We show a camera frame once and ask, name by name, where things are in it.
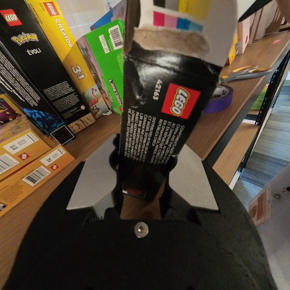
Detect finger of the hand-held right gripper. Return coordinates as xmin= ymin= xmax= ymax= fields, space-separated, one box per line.
xmin=203 ymin=0 xmax=241 ymax=67

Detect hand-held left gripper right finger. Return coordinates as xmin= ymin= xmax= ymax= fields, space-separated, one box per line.
xmin=168 ymin=143 xmax=219 ymax=218

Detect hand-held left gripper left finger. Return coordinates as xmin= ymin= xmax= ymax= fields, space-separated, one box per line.
xmin=66 ymin=134 xmax=120 ymax=218

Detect purple tape roll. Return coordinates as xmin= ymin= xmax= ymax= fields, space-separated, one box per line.
xmin=202 ymin=83 xmax=234 ymax=114

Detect small black yellow toy box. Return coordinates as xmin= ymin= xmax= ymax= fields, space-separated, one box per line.
xmin=118 ymin=0 xmax=227 ymax=202

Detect wooden desk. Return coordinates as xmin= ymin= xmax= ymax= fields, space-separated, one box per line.
xmin=0 ymin=34 xmax=290 ymax=256

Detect pale pink box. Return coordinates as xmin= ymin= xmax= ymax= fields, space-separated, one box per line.
xmin=237 ymin=17 xmax=254 ymax=55

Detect brown cardboard box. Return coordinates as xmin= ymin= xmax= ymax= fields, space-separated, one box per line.
xmin=251 ymin=5 xmax=284 ymax=41

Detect grey yellow scissors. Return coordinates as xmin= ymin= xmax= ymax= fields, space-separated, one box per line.
xmin=219 ymin=65 xmax=273 ymax=83

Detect orange toy box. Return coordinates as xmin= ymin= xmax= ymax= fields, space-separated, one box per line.
xmin=0 ymin=144 xmax=75 ymax=218
xmin=0 ymin=128 xmax=52 ymax=182

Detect purple green toy box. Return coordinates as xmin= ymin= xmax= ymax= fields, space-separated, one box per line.
xmin=0 ymin=94 xmax=27 ymax=141

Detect black bat logo toy box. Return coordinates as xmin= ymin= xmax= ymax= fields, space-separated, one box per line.
xmin=0 ymin=41 xmax=76 ymax=145

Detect blue toy box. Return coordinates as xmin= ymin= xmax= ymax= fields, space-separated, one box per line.
xmin=90 ymin=9 xmax=114 ymax=31

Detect green toy box white edge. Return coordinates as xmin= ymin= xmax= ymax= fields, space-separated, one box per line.
xmin=85 ymin=18 xmax=125 ymax=115

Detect black toy box yellow logo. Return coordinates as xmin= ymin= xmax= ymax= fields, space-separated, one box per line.
xmin=0 ymin=0 xmax=97 ymax=134

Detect yellow flamingo toy box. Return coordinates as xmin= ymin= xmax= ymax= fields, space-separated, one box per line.
xmin=24 ymin=0 xmax=111 ymax=119

